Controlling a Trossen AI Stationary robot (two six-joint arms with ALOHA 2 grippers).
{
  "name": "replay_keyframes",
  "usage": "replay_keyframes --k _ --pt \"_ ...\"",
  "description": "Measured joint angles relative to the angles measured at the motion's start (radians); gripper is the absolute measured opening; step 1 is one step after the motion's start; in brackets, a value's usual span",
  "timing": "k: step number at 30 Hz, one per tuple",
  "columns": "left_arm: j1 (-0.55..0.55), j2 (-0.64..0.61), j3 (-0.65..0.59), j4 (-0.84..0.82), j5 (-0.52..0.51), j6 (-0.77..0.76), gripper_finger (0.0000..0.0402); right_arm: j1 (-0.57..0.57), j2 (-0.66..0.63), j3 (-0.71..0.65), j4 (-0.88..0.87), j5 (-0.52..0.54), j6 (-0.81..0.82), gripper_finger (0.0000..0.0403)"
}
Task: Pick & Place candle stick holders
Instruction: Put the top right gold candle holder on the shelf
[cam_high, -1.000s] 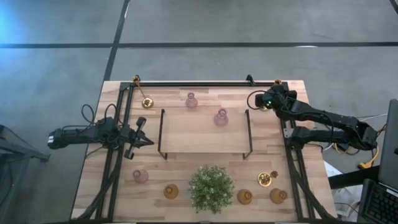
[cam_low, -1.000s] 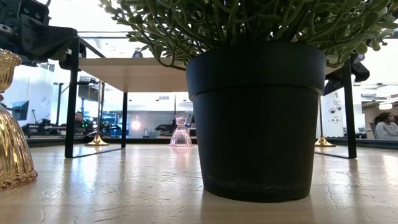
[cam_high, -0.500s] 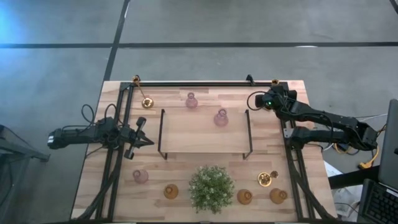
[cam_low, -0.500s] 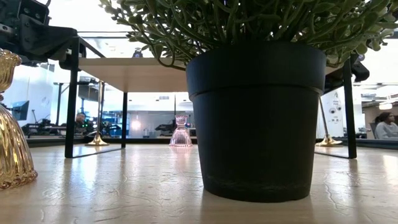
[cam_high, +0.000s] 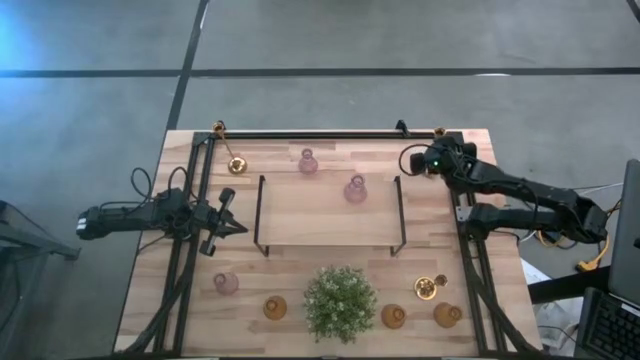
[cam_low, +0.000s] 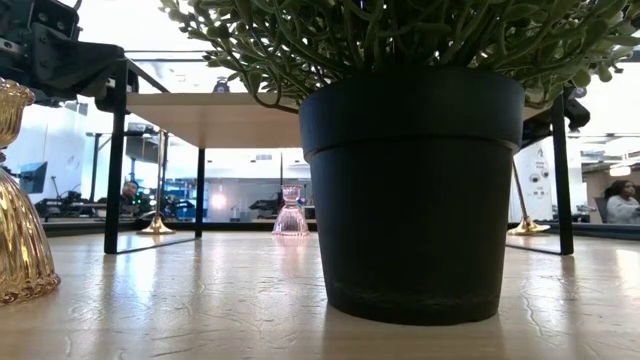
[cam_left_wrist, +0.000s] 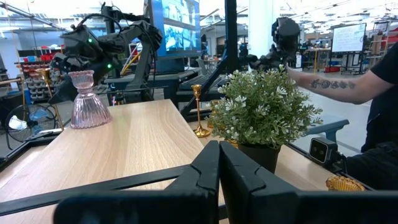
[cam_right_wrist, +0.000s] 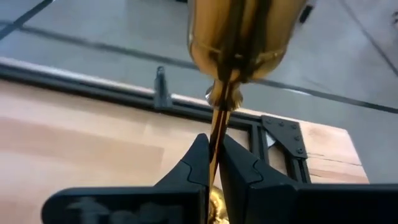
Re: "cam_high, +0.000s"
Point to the artificial plant in black pot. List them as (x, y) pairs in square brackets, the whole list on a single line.
[(340, 305)]

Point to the black metal stand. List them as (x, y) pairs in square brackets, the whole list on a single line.
[(50, 246)]

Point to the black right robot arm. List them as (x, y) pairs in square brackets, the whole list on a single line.
[(525, 192)]

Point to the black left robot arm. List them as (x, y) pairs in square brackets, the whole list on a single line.
[(130, 215)]

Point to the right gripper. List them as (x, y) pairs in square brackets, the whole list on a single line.
[(450, 152)]

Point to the pink glass candle holder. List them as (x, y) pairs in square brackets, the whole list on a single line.
[(226, 283), (355, 190), (308, 162)]

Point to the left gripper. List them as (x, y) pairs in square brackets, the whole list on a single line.
[(205, 217)]

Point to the black metal table frame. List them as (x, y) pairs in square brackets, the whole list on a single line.
[(325, 135)]

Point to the amber glass candle holder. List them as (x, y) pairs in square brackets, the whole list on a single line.
[(274, 308), (447, 315), (393, 316)]

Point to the tall gold candlestick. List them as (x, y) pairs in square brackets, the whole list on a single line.
[(237, 165), (439, 131)]

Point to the black laptop stand bar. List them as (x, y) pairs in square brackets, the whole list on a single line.
[(565, 285)]

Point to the wooden riser shelf black legs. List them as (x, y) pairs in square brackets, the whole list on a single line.
[(325, 215)]

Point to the black laptop computer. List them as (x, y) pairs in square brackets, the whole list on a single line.
[(627, 230)]

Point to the short gold candlestick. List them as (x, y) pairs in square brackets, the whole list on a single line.
[(425, 288)]

